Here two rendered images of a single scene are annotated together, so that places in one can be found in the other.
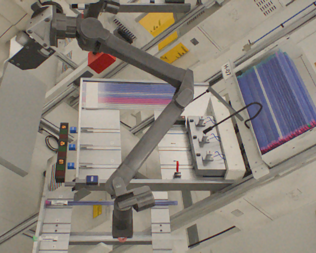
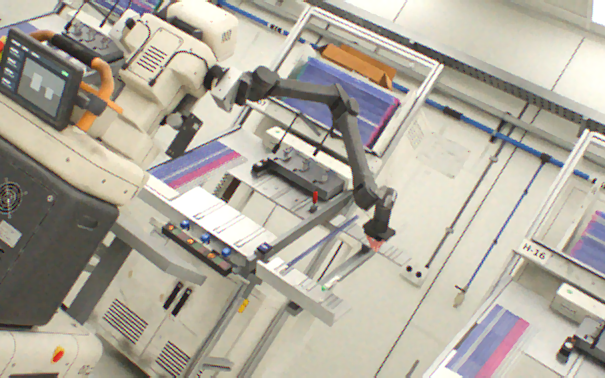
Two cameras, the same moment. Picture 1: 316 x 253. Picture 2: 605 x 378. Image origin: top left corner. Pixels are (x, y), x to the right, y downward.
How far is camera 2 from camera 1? 1.71 m
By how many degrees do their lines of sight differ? 37
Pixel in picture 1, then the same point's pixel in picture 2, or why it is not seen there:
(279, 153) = (385, 139)
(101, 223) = (258, 308)
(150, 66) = (314, 91)
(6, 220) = not seen: outside the picture
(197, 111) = (260, 153)
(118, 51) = (289, 88)
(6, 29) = (155, 118)
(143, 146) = (360, 156)
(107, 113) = (192, 194)
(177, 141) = (278, 185)
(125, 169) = (368, 178)
